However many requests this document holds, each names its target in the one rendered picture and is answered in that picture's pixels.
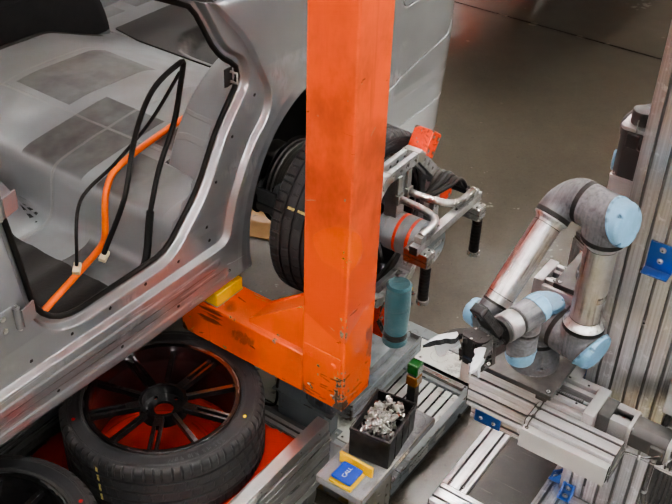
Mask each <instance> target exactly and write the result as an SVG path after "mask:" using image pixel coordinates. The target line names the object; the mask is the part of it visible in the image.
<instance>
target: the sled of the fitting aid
mask: <svg viewBox="0 0 672 504"><path fill-rule="evenodd" d="M421 342H422V336H420V335H418V334H416V333H413V332H411V331H409V330H408V332H407V344H406V345H405V346H403V347H401V348H398V349H397V350H396V351H395V352H394V353H393V354H392V355H391V356H390V357H389V358H388V359H387V360H386V361H385V362H384V363H383V364H382V365H381V366H380V367H379V368H378V369H377V370H376V371H375V372H374V373H373V374H372V375H371V376H370V378H369V385H368V386H367V387H366V388H365V389H364V390H363V391H362V392H361V393H360V394H359V395H358V396H357V397H356V398H355V399H354V400H353V401H352V402H351V403H350V404H349V405H348V406H347V407H346V408H345V409H344V410H343V411H340V412H339V413H338V415H340V416H342V417H344V418H345V419H347V420H349V421H352V420H353V419H354V418H355V417H356V416H357V415H358V414H359V413H360V411H361V410H362V409H363V408H364V406H365V405H366V404H367V402H368V401H369V399H370V398H371V397H372V395H373V394H374V392H375V391H376V390H377V388H378V389H381V390H382V389H383V388H384V387H385V386H386V385H387V384H388V383H389V382H390V381H391V380H392V379H393V378H394V377H395V376H396V375H397V374H398V373H399V372H400V371H401V370H402V369H403V368H404V367H405V366H406V365H407V364H408V363H409V362H410V361H411V360H412V359H413V358H414V357H415V356H416V355H417V354H418V353H419V352H420V351H421Z"/></svg>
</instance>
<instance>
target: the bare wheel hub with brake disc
mask: <svg viewBox="0 0 672 504"><path fill-rule="evenodd" d="M305 142H306V138H301V139H297V140H295V141H293V142H292V143H290V144H289V145H288V146H287V147H286V148H285V149H284V150H283V151H282V152H281V154H280V155H279V156H278V158H277V160H276V161H275V163H274V165H273V167H272V169H271V172H270V174H269V177H268V181H267V185H266V190H269V191H271V192H272V188H273V187H275V186H276V185H278V184H279V183H282V181H283V180H284V177H285V175H286V172H287V170H288V168H289V166H291V163H292V161H293V159H294V158H295V156H296V154H297V153H298V152H299V150H300V148H301V147H302V146H303V144H305Z"/></svg>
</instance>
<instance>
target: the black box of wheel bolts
mask: <svg viewBox="0 0 672 504"><path fill-rule="evenodd" d="M416 406H417V403H415V402H412V401H409V400H407V399H404V398H402V397H399V396H396V395H394V394H391V393H388V392H386V391H383V390H381V389H378V388H377V390H376V391H375V392H374V394H373V395H372V397H371V398H370V399H369V401H368V402H367V404H366V405H365V406H364V408H363V409H362V411H361V412H360V413H359V415H358V416H357V418H356V419H355V420H354V422H353V423H352V425H351V426H350V427H349V430H350V436H349V454H351V455H354V456H356V457H358V458H361V459H363V460H366V461H368V462H370V463H373V464H375V465H378V466H380V467H383V468H385V469H387V470H388V468H389V467H390V465H391V464H392V462H393V461H394V459H395V457H396V456H397V454H398V453H399V451H400V450H401V448H402V446H403V445H404V443H405V442H406V440H407V439H408V438H409V436H410V434H411V432H412V431H413V429H414V421H415V412H416Z"/></svg>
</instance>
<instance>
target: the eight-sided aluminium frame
mask: <svg viewBox="0 0 672 504"><path fill-rule="evenodd" d="M412 167H415V168H416V169H417V170H418V171H419V172H420V173H421V174H422V181H421V191H420V192H423V191H424V192H425V191H427V189H428V187H429V184H430V182H431V180H432V178H433V176H434V174H435V172H436V171H437V170H439V169H441V168H439V167H438V166H437V165H436V164H435V163H434V162H433V160H432V159H431V158H430V157H429V156H426V152H424V151H423V150H421V149H419V148H416V147H413V146H411V145H407V146H405V147H403V148H402V149H401V150H400V151H398V152H397V153H396V154H394V155H393V156H392V157H390V158H389V159H388V160H386V161H385V162H384V172H383V186H382V198H383V196H384V194H385V192H386V190H387V188H388V187H389V186H390V184H392V183H393V182H394V181H396V180H397V179H398V177H400V176H401V175H403V174H405V173H406V172H407V171H408V170H409V169H410V168H412ZM419 203H420V204H422V205H424V206H426V207H429V208H430V209H431V210H433V211H434V212H435V213H436V214H437V215H438V208H439V205H435V204H433V205H432V204H429V203H427V202H424V201H422V200H420V202H419ZM418 217H420V218H423V219H425V220H427V221H430V222H431V219H430V218H429V217H427V216H426V215H424V214H422V213H420V212H418ZM415 268H416V265H413V264H411V263H408V264H407V262H406V261H404V260H403V255H402V254H401V255H400V257H399V260H398V262H397V263H396V265H395V266H394V268H392V269H391V270H390V271H389V272H388V273H387V274H386V275H384V276H383V277H382V278H381V279H380V280H379V281H378V282H376V290H375V304H374V308H376V309H377V308H379V307H380V306H382V305H383V302H384V301H385V295H386V282H387V281H388V280H389V279H391V278H393V277H398V276H399V277H404V278H407V279H408V280H410V278H411V277H412V275H413V274H414V272H415Z"/></svg>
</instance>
